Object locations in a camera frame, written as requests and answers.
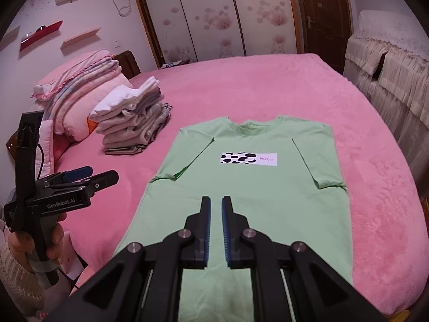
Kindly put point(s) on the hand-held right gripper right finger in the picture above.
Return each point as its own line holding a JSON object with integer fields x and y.
{"x": 225, "y": 231}

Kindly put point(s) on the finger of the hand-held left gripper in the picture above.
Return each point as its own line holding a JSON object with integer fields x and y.
{"x": 78, "y": 172}
{"x": 104, "y": 178}

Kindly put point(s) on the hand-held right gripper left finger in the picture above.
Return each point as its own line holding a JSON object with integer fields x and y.
{"x": 208, "y": 228}

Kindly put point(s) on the green t-shirt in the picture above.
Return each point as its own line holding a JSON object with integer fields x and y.
{"x": 268, "y": 224}

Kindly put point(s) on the person's left forearm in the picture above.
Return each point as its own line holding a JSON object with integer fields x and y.
{"x": 16, "y": 281}

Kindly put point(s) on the stack of folded clothes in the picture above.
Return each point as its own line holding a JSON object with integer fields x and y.
{"x": 130, "y": 120}

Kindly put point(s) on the person's left hand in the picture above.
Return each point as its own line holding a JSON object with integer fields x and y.
{"x": 55, "y": 238}

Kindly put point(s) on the pastel folded quilt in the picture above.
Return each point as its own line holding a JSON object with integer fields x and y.
{"x": 83, "y": 87}

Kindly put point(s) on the pink pillow orange cartoon print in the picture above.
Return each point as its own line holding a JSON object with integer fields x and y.
{"x": 107, "y": 90}

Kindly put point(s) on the folded pink blanket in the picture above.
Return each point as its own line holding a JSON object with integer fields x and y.
{"x": 73, "y": 70}

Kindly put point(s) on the dark wooden headboard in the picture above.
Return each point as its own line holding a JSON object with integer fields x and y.
{"x": 129, "y": 63}

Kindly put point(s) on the small printed box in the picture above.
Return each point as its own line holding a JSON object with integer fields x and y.
{"x": 174, "y": 63}

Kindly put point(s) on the pink bed blanket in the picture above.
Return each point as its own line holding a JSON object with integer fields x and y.
{"x": 335, "y": 124}

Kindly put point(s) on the wardrobe with floral sliding doors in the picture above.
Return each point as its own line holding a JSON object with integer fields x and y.
{"x": 218, "y": 16}

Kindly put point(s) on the cream lace furniture cover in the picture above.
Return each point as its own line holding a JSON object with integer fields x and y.
{"x": 395, "y": 84}

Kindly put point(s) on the dark wooden door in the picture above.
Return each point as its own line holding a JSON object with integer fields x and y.
{"x": 325, "y": 16}

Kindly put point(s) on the pink wall shelf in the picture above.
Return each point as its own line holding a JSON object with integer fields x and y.
{"x": 82, "y": 39}

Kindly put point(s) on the red wall shelf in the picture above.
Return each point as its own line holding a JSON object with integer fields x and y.
{"x": 40, "y": 37}

